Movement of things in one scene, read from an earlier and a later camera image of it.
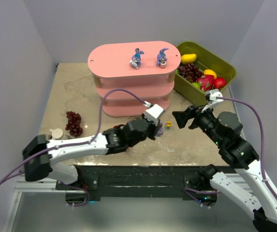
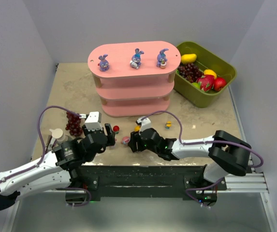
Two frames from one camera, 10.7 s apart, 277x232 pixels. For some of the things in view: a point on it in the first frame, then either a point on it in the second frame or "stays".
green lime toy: (197, 84) stays
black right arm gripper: (194, 115) -> (134, 141)
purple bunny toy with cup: (161, 58) stays
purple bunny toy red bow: (160, 130) -> (104, 65)
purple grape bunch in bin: (189, 71) stays
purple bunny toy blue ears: (136, 57) stays
